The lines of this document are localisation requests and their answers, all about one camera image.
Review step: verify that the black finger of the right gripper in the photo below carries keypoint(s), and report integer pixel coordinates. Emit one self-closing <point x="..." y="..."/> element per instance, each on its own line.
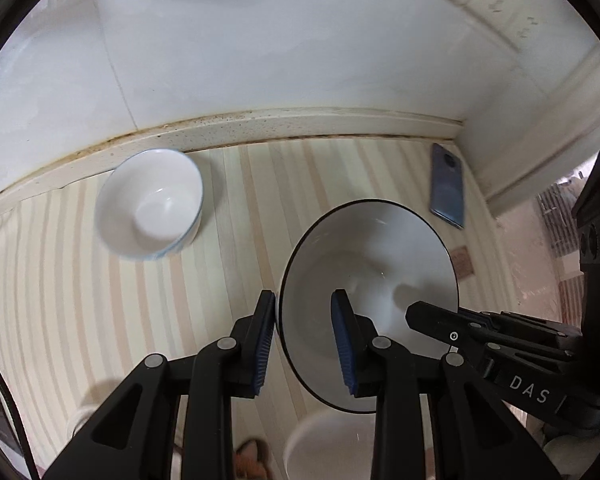
<point x="546" y="345"/>

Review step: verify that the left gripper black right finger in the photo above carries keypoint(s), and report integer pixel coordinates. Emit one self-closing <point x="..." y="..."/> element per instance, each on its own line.
<point x="431" y="409"/>

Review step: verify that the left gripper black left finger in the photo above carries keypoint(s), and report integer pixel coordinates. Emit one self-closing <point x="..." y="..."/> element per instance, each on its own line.
<point x="132" y="434"/>

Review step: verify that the white bowl with dark rim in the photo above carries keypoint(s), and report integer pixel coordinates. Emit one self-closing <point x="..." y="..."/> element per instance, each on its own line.
<point x="386" y="257"/>

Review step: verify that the white bowl with blue dots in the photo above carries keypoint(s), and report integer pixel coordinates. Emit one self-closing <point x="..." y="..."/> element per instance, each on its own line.
<point x="151" y="205"/>

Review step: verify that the plain white bowl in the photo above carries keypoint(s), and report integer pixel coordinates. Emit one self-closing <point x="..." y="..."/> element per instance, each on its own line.
<point x="331" y="445"/>

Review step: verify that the white gloved hand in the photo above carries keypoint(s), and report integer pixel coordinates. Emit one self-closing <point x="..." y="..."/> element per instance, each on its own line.
<point x="572" y="453"/>

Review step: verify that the brown mat label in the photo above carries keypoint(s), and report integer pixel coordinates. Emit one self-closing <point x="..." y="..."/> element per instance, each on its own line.
<point x="462" y="263"/>

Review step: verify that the striped table mat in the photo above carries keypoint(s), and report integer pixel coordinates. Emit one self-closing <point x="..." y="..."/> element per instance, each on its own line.
<point x="75" y="319"/>

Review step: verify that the blue smartphone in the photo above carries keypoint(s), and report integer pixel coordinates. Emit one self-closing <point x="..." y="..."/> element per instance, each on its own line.
<point x="447" y="186"/>

